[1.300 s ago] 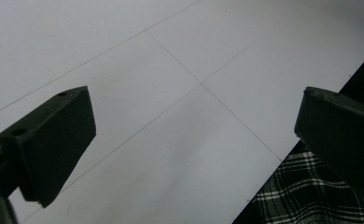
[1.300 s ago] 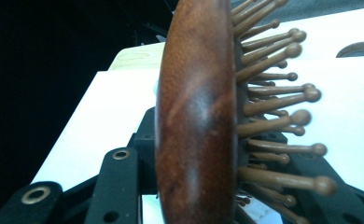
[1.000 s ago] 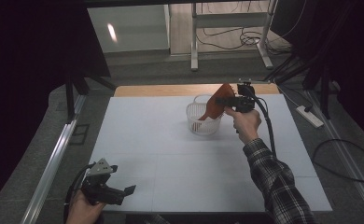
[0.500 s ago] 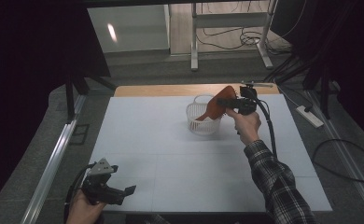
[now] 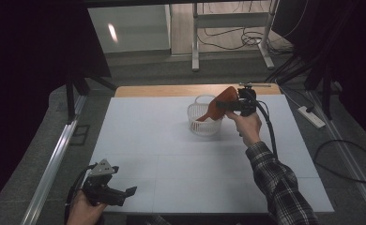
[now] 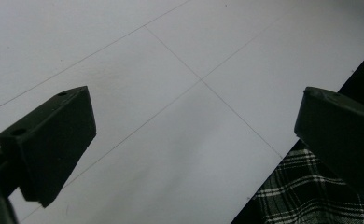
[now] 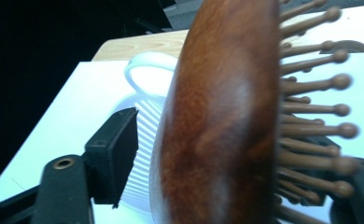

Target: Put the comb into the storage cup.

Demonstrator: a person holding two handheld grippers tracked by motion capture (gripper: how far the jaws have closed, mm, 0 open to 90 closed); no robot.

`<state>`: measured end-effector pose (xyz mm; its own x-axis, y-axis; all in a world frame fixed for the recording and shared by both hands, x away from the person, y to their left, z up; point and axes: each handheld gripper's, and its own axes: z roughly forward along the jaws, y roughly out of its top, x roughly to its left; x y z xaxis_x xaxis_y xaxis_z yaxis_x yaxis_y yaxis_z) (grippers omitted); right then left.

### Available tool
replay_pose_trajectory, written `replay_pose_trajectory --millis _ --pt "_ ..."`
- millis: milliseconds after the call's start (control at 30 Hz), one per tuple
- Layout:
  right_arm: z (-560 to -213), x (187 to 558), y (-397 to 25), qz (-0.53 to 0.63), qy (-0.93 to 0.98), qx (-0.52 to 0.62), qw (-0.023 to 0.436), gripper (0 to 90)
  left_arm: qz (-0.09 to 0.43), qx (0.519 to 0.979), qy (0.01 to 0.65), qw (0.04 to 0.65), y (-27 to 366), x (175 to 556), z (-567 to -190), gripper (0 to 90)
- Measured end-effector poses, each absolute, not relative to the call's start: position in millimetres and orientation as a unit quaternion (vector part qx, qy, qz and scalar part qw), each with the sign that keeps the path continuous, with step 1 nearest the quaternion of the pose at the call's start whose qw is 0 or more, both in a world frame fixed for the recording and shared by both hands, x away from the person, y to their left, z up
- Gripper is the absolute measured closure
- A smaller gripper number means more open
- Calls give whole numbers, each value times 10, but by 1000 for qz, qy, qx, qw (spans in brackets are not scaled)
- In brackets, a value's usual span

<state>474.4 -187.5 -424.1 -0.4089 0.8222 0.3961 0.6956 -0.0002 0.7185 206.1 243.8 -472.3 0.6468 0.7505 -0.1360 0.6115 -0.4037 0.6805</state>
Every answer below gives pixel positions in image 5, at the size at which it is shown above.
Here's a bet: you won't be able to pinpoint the black metal stand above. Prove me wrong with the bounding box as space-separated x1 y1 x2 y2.
65 70 117 125
273 54 343 121

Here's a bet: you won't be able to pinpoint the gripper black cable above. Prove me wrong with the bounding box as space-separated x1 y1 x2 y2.
64 163 99 225
252 98 280 159

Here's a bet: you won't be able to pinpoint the tangled black floor cables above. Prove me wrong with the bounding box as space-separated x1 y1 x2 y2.
199 27 295 54

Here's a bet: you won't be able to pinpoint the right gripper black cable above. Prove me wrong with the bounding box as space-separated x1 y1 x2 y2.
252 98 280 159

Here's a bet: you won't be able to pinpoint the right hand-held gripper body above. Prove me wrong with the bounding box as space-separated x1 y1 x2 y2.
233 82 272 118

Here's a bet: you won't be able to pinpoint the white power strip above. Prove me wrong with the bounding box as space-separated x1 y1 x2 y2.
297 105 327 129

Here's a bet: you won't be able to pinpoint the white metal desk frame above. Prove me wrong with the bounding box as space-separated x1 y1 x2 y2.
191 0 280 72

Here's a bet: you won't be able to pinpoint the person's right hand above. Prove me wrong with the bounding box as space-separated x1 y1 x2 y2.
224 110 263 149

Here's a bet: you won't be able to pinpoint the aluminium floor rail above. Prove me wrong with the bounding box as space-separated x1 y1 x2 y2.
306 89 366 223
21 95 88 225

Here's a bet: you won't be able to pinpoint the wooden hairbrush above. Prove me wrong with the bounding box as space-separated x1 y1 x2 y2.
193 85 239 123

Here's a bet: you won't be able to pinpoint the black curtain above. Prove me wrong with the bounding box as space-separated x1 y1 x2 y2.
271 0 366 148
0 0 113 217

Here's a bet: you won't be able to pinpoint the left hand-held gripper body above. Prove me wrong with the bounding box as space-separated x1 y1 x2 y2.
82 158 127 207

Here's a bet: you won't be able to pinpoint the dark floor socket plate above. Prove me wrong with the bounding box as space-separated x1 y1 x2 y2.
69 124 91 146

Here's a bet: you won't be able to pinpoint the white cabinet panel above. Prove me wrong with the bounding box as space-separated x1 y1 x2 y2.
87 4 172 54

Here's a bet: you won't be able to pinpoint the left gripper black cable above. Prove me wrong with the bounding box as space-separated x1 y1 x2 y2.
64 163 99 225

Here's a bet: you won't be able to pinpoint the white table mat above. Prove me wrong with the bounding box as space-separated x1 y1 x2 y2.
88 94 335 215

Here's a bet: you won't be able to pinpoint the person's left hand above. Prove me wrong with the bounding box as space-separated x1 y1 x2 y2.
66 189 108 225

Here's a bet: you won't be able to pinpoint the white plastic basket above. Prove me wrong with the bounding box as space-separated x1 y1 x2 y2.
187 94 225 137

